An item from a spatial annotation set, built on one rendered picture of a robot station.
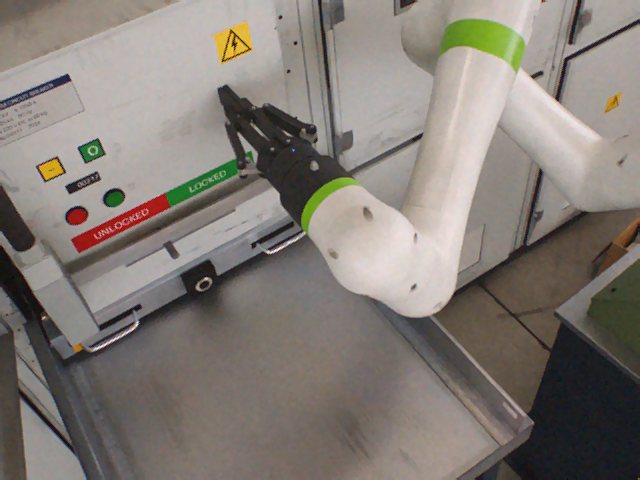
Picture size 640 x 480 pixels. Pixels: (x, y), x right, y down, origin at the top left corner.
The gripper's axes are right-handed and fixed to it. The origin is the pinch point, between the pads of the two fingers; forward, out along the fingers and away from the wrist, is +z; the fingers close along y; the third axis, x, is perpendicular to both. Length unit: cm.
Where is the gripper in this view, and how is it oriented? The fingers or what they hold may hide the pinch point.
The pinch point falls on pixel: (234, 105)
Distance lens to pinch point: 101.2
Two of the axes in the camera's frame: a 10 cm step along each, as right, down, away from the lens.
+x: -0.9, -6.4, -7.6
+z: -5.5, -6.1, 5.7
